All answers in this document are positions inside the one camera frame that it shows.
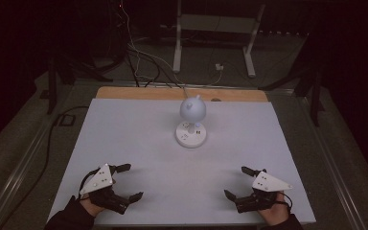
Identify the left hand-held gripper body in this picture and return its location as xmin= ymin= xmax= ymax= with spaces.
xmin=79 ymin=163 xmax=131 ymax=216

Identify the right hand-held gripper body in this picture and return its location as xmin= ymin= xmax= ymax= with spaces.
xmin=235 ymin=171 xmax=293 ymax=215

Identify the person's left hand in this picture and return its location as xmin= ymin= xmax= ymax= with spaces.
xmin=79 ymin=194 xmax=105 ymax=219

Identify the person's right hand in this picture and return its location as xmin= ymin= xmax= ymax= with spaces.
xmin=258 ymin=191 xmax=291 ymax=226

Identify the white table mat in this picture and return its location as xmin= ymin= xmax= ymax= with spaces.
xmin=47 ymin=97 xmax=317 ymax=226

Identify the wooden table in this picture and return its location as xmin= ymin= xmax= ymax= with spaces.
xmin=95 ymin=85 xmax=269 ymax=104

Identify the white desk lamp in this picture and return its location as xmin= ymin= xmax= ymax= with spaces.
xmin=174 ymin=94 xmax=208 ymax=150

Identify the black tripod stand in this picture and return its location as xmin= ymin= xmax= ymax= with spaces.
xmin=39 ymin=47 xmax=113 ymax=116
xmin=258 ymin=61 xmax=326 ymax=128

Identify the grey metal stand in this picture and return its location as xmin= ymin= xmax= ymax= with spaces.
xmin=172 ymin=0 xmax=266 ymax=79

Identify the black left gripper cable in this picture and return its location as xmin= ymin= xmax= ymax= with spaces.
xmin=78 ymin=168 xmax=103 ymax=201

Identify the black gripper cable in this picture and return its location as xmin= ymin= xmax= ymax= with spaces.
xmin=78 ymin=168 xmax=103 ymax=201
xmin=279 ymin=191 xmax=293 ymax=215

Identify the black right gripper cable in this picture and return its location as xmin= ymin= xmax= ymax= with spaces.
xmin=279 ymin=191 xmax=293 ymax=215

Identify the long black floor cable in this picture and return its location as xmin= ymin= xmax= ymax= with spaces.
xmin=0 ymin=105 xmax=90 ymax=230

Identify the bundle of black cables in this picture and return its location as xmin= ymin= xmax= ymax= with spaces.
xmin=125 ymin=46 xmax=182 ymax=89

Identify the white plug with cable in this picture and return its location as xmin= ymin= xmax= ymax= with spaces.
xmin=200 ymin=62 xmax=225 ymax=87

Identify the white lamp cable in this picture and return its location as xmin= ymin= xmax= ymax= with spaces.
xmin=120 ymin=0 xmax=190 ymax=100

